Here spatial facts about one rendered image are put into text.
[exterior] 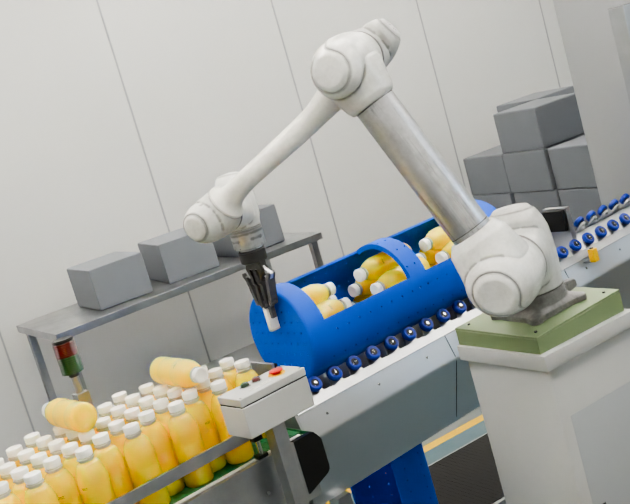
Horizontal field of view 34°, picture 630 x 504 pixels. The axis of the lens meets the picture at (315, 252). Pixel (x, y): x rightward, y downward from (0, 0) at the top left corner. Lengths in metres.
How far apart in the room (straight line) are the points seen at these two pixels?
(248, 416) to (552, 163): 4.28
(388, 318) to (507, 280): 0.72
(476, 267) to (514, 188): 4.43
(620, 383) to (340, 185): 4.49
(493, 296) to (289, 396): 0.55
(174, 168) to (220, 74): 0.68
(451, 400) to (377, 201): 4.02
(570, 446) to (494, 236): 0.55
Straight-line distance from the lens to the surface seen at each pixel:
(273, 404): 2.47
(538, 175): 6.55
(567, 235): 3.72
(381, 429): 3.00
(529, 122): 6.49
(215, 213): 2.60
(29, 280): 6.06
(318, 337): 2.79
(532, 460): 2.68
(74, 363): 2.94
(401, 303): 2.99
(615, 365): 2.65
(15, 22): 6.17
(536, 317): 2.55
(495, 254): 2.34
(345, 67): 2.30
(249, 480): 2.59
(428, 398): 3.11
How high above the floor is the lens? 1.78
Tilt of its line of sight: 10 degrees down
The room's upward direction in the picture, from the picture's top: 16 degrees counter-clockwise
